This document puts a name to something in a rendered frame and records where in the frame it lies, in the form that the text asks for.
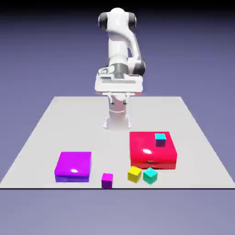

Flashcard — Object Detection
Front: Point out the small green cube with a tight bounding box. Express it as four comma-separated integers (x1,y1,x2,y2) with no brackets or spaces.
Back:
142,167,158,185

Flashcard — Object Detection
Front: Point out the small magenta cube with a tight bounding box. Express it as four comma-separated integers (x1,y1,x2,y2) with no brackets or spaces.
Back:
101,173,114,189

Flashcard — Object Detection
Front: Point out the small cyan cube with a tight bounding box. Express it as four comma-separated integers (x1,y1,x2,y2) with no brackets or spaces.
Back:
154,133,167,148

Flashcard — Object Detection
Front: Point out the large magenta box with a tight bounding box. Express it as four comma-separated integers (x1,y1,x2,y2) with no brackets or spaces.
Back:
54,151,92,183

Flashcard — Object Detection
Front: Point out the small yellow cube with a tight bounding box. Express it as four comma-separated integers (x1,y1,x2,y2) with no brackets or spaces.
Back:
127,165,142,184

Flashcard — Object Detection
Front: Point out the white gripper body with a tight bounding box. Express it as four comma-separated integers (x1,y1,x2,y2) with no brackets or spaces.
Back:
94,73,144,96

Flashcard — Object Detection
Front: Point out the large red box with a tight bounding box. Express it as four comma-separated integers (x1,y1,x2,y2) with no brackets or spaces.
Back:
129,131,178,170

